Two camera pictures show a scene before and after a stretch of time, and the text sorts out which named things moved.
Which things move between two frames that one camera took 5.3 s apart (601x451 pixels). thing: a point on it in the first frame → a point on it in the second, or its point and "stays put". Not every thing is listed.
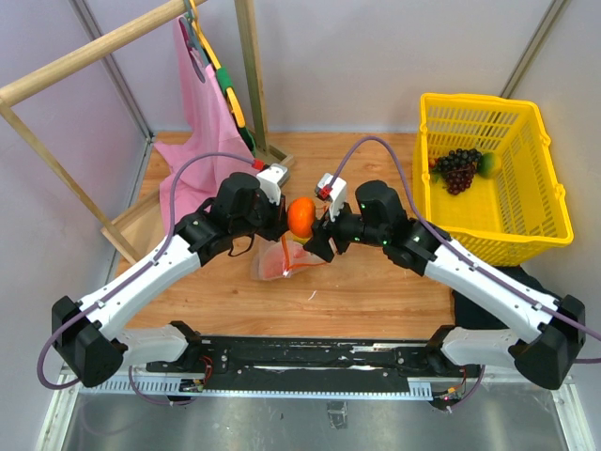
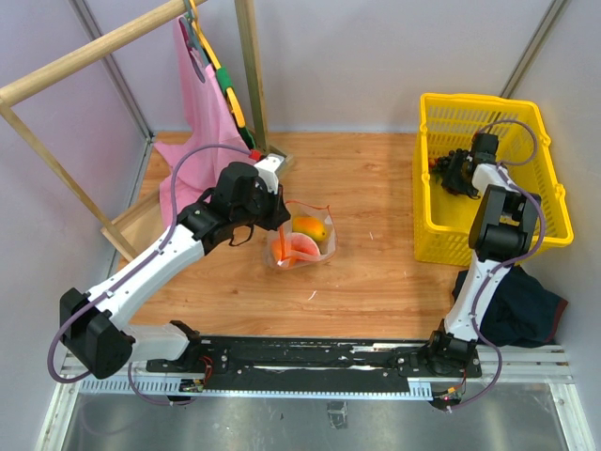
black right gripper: [319, 244] → [451, 178]
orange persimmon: [301, 217] → [276, 248]
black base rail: [313, 365] stays put
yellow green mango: [300, 240] → [310, 226]
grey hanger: [193, 42] stays put
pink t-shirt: [211, 128] stays put
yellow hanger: [232, 98] stays put
